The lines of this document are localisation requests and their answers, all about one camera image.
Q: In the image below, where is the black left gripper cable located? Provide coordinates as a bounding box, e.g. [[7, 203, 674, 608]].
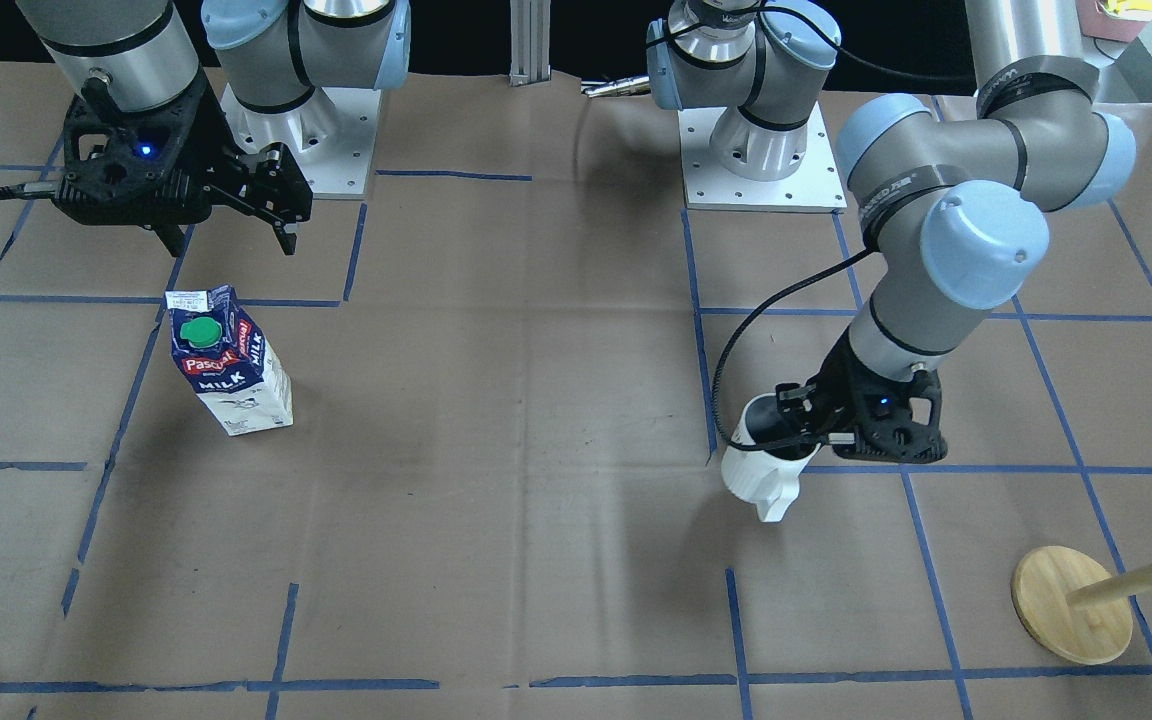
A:
[[711, 250, 882, 446]]

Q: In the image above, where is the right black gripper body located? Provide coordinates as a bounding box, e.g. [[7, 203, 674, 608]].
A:
[[51, 70, 247, 225]]

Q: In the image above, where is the blue white milk carton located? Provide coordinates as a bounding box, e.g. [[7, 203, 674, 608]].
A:
[[164, 285, 294, 435]]

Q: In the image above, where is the white ceramic mug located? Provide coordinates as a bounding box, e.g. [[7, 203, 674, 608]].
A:
[[721, 393, 819, 523]]

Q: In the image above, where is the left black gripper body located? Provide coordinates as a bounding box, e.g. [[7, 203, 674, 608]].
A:
[[812, 332, 945, 462]]

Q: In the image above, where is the aluminium frame post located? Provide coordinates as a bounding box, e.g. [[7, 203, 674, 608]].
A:
[[508, 0, 552, 88]]

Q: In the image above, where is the wooden mug tree stand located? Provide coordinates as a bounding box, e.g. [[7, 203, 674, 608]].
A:
[[1011, 544, 1152, 665]]

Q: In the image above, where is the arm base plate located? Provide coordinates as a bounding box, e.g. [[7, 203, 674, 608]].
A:
[[679, 105, 846, 213], [221, 85, 384, 200]]

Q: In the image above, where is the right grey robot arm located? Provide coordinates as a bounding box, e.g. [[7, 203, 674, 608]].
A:
[[18, 1, 412, 256]]

